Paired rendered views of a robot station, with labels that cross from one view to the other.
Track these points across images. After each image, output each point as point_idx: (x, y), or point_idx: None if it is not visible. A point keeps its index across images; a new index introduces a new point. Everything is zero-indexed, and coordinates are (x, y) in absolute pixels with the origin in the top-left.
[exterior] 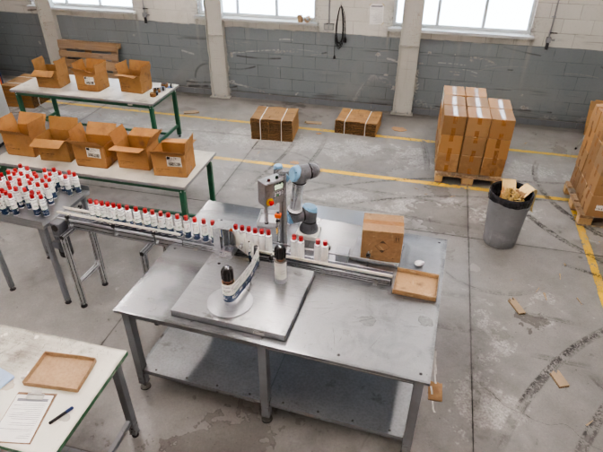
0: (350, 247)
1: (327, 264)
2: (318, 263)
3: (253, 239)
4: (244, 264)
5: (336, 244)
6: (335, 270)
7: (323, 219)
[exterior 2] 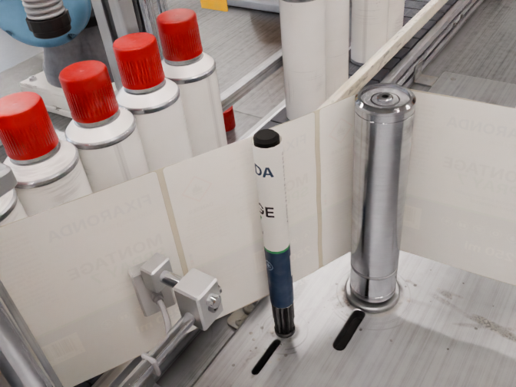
0: (259, 19)
1: (419, 20)
2: (400, 44)
3: (130, 176)
4: (305, 381)
5: (225, 41)
6: (438, 29)
7: (39, 53)
